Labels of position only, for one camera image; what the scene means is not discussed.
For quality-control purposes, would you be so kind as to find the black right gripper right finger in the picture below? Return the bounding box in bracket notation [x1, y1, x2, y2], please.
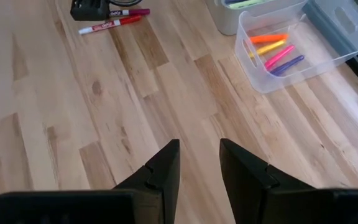
[219, 138, 318, 224]

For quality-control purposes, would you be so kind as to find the thin orange highlighter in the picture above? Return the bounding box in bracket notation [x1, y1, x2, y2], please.
[249, 32, 290, 45]

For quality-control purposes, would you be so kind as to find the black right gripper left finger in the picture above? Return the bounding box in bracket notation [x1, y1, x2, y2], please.
[113, 139, 181, 224]

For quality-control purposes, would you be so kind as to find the light green Sharpie highlighter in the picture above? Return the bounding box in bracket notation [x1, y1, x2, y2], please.
[227, 0, 275, 10]

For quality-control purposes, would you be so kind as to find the magenta Expo marker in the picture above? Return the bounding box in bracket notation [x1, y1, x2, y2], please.
[108, 8, 152, 18]

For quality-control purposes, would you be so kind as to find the thin pink highlighter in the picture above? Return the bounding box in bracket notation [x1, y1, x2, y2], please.
[263, 44, 296, 71]

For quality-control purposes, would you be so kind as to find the thin yellow highlighter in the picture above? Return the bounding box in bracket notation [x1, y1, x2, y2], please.
[248, 39, 287, 58]

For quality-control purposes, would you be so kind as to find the beige plastic bin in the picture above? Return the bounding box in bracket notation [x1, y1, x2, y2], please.
[205, 0, 309, 36]

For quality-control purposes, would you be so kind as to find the clear plastic bin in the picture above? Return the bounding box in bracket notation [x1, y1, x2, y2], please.
[234, 0, 358, 95]

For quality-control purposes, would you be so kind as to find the thin purple highlighter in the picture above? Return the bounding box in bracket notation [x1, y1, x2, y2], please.
[270, 54, 306, 77]

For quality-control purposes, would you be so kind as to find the red Expo marker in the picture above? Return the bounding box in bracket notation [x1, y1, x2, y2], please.
[78, 14, 143, 36]

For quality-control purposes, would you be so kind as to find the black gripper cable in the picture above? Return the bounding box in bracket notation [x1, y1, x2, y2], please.
[108, 0, 143, 7]

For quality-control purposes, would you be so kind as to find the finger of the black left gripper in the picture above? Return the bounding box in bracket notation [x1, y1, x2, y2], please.
[70, 0, 112, 22]

